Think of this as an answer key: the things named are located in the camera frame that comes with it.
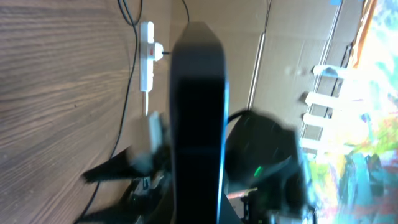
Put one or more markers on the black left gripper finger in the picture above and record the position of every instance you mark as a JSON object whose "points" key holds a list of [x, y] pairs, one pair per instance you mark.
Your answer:
{"points": [[198, 73]]}

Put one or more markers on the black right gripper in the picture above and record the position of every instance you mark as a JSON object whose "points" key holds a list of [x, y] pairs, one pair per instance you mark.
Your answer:
{"points": [[150, 200]]}

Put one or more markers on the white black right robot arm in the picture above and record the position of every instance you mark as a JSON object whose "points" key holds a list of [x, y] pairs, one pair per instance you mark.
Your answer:
{"points": [[262, 159]]}

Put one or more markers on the white charger plug adapter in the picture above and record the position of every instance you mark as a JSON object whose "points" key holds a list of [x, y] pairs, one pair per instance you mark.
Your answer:
{"points": [[157, 51]]}

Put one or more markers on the white power strip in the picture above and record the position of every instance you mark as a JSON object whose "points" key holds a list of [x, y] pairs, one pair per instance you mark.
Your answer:
{"points": [[146, 56]]}

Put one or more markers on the blue screen Galaxy smartphone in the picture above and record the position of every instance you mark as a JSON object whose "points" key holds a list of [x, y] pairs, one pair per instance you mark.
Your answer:
{"points": [[224, 149]]}

